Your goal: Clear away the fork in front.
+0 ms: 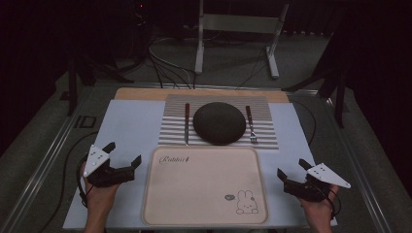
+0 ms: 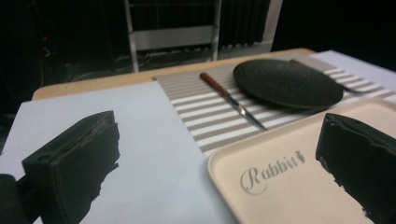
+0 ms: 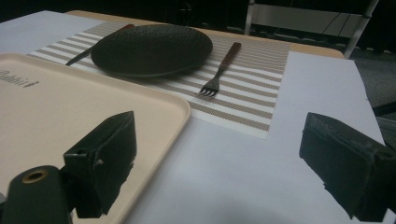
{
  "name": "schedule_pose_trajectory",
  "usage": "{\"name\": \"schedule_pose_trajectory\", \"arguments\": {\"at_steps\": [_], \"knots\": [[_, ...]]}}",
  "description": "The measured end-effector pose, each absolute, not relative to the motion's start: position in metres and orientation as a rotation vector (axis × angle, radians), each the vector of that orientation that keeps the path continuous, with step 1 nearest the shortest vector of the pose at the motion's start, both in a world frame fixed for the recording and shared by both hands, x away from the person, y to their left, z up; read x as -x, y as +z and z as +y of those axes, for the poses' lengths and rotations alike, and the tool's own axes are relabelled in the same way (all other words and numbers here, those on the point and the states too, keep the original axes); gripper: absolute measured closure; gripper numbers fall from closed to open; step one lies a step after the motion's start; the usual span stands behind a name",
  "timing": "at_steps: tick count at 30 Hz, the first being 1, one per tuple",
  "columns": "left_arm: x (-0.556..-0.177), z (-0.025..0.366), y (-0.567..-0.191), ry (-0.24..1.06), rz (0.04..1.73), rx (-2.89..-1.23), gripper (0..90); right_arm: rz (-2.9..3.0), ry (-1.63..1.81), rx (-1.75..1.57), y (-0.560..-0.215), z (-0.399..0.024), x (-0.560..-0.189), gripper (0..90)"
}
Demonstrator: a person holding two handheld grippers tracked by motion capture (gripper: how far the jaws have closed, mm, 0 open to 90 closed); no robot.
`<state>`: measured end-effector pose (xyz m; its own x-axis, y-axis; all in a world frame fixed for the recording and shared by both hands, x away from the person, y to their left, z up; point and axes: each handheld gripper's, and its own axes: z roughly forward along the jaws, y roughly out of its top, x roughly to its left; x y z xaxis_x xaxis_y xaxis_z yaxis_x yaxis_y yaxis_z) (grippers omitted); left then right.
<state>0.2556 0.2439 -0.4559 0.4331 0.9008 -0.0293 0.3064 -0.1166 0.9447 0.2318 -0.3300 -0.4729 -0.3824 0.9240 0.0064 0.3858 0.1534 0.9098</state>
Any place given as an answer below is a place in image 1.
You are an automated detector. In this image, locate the person's left hand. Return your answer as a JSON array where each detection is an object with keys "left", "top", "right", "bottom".
[{"left": 80, "top": 161, "right": 120, "bottom": 212}]

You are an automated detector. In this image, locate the grey metal stand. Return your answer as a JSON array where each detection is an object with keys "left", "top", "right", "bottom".
[{"left": 193, "top": 0, "right": 291, "bottom": 81}]

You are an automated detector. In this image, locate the dark round plate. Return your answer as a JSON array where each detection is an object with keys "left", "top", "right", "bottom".
[{"left": 192, "top": 101, "right": 247, "bottom": 146}]

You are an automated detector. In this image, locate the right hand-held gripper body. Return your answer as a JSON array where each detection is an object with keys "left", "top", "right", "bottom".
[{"left": 283, "top": 162, "right": 352, "bottom": 204}]

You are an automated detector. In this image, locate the bundle of floor cables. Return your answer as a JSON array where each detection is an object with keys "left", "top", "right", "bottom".
[{"left": 147, "top": 36, "right": 197, "bottom": 90}]

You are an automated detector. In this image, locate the grey striped placemat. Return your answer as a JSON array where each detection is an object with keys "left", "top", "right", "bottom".
[{"left": 157, "top": 94, "right": 280, "bottom": 150}]

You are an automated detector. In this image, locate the long black floor cable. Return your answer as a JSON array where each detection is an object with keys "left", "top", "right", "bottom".
[{"left": 38, "top": 130, "right": 100, "bottom": 233}]

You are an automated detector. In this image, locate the aluminium floor rail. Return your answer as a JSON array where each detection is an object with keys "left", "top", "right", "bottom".
[
  {"left": 0, "top": 86, "right": 95, "bottom": 233},
  {"left": 319, "top": 96, "right": 394, "bottom": 233}
]

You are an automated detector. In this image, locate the pale blue table cover sheet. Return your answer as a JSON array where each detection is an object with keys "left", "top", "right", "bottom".
[{"left": 62, "top": 99, "right": 338, "bottom": 231}]

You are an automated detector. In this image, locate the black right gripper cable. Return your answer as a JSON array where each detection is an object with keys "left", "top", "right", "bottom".
[{"left": 326, "top": 188, "right": 342, "bottom": 221}]

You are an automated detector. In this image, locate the knife with brown handle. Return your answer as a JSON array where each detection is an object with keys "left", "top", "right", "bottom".
[{"left": 184, "top": 102, "right": 191, "bottom": 147}]

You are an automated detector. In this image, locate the fork with brown handle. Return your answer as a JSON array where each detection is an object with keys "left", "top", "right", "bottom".
[{"left": 245, "top": 105, "right": 259, "bottom": 145}]

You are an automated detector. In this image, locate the thin black floor cable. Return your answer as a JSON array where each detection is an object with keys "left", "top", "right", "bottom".
[
  {"left": 235, "top": 43, "right": 271, "bottom": 90},
  {"left": 291, "top": 100, "right": 318, "bottom": 148}
]

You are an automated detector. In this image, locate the black tripod stand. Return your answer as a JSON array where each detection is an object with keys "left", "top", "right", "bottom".
[
  {"left": 59, "top": 52, "right": 135, "bottom": 117},
  {"left": 281, "top": 62, "right": 350, "bottom": 129}
]

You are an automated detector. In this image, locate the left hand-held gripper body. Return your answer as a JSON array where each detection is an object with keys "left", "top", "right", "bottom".
[{"left": 83, "top": 144, "right": 136, "bottom": 188}]

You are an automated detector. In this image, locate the beige mat with rabbit print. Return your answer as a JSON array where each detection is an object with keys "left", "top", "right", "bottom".
[{"left": 141, "top": 146, "right": 269, "bottom": 226}]

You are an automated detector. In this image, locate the person's right hand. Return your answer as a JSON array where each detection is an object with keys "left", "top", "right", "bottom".
[{"left": 298, "top": 184, "right": 340, "bottom": 222}]

